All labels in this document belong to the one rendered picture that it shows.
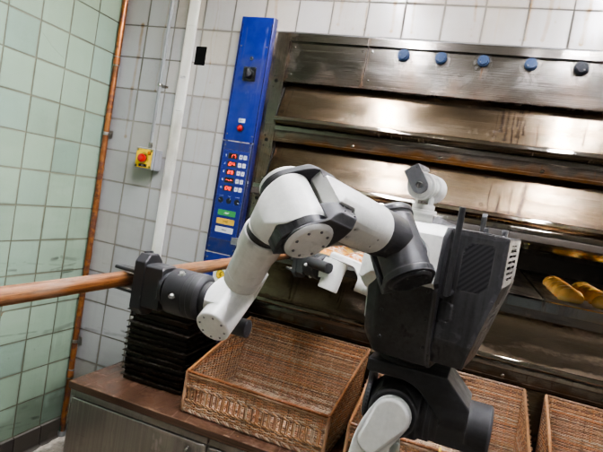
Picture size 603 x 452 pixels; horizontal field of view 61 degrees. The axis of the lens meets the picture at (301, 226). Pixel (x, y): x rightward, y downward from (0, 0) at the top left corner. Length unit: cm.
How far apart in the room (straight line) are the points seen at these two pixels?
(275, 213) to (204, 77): 180
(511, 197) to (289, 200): 143
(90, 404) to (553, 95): 206
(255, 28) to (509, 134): 116
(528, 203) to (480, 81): 50
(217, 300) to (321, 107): 145
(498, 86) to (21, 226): 203
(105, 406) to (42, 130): 118
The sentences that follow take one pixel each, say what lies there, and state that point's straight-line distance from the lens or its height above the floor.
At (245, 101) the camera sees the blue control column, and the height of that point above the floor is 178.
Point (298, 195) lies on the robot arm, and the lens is 77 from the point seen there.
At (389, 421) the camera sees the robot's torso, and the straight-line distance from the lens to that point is 122.
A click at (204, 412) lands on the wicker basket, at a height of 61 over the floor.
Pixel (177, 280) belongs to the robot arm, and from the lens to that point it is 98.
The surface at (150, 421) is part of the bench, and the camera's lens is 204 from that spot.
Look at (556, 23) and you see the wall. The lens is 224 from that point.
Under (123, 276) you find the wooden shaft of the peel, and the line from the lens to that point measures 107.
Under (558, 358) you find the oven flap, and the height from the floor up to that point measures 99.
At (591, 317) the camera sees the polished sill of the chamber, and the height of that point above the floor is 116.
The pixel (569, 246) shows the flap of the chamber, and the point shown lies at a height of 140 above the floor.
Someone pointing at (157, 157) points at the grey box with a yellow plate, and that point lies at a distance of 253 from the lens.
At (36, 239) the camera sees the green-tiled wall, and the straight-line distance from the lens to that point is 257.
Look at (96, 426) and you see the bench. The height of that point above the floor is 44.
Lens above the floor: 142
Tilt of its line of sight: 3 degrees down
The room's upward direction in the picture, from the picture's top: 10 degrees clockwise
